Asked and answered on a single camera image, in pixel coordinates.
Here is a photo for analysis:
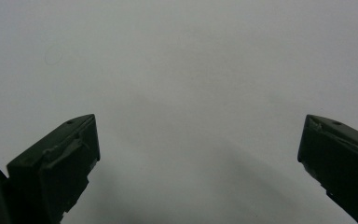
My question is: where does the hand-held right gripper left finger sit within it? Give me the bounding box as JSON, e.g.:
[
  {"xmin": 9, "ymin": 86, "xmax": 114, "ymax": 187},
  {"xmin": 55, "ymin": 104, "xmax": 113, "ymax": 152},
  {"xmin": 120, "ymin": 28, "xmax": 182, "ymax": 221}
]
[{"xmin": 7, "ymin": 113, "xmax": 102, "ymax": 224}]

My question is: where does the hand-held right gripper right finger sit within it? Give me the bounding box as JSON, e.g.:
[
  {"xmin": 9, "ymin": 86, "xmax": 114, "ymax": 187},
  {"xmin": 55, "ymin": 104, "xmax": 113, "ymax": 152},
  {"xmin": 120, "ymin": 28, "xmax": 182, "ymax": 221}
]
[{"xmin": 296, "ymin": 114, "xmax": 358, "ymax": 224}]

